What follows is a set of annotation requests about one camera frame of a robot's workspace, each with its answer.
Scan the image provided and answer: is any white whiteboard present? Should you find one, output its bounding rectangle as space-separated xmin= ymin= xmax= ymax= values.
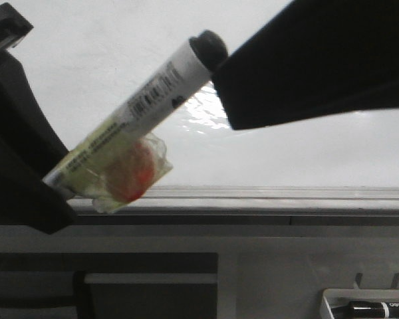
xmin=12 ymin=1 xmax=399 ymax=187

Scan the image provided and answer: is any aluminium whiteboard frame rail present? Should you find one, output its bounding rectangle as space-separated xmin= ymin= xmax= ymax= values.
xmin=68 ymin=186 xmax=399 ymax=226

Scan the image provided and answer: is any white marker tray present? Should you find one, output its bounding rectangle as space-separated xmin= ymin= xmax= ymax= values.
xmin=320 ymin=288 xmax=399 ymax=318

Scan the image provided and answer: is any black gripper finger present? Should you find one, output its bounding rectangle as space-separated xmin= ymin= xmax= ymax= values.
xmin=212 ymin=1 xmax=399 ymax=130
xmin=0 ymin=3 xmax=76 ymax=234

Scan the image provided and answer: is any white whiteboard marker with tape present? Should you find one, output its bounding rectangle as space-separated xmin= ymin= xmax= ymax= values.
xmin=43 ymin=31 xmax=228 ymax=213

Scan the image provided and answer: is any black marker in tray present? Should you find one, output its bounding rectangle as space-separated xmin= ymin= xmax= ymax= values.
xmin=331 ymin=301 xmax=399 ymax=318

